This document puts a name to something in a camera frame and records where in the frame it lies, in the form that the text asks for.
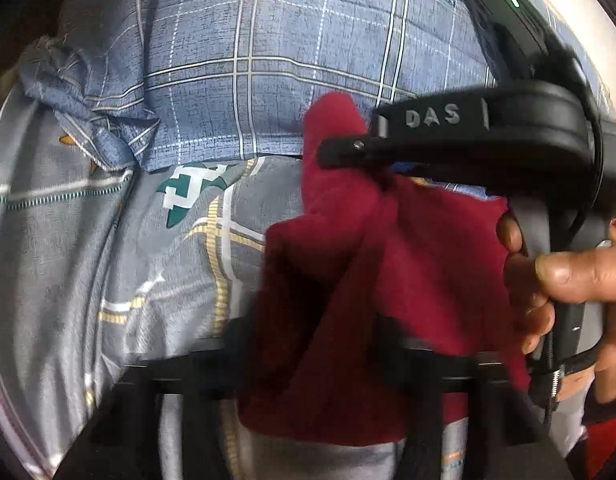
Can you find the person's red black clothing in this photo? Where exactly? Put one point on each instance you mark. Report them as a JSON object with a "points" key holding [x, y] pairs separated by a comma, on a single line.
{"points": [[605, 440]]}

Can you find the red fleece garment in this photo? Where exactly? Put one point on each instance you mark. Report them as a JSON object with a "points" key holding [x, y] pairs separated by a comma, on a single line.
{"points": [[363, 285]]}

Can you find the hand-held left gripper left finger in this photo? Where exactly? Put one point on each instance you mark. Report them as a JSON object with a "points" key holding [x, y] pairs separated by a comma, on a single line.
{"points": [[138, 385]]}

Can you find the grey printed bedsheet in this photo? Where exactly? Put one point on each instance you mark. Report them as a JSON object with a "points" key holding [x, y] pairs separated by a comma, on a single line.
{"points": [[63, 260]]}

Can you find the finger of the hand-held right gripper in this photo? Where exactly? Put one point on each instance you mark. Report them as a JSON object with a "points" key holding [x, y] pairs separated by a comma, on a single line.
{"points": [[368, 150]]}

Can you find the person's right hand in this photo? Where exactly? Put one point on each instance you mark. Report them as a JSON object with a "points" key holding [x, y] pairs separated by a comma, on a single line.
{"points": [[578, 272]]}

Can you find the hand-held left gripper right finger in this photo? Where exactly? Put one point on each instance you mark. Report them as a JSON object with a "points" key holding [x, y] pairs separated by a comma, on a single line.
{"points": [[453, 360]]}

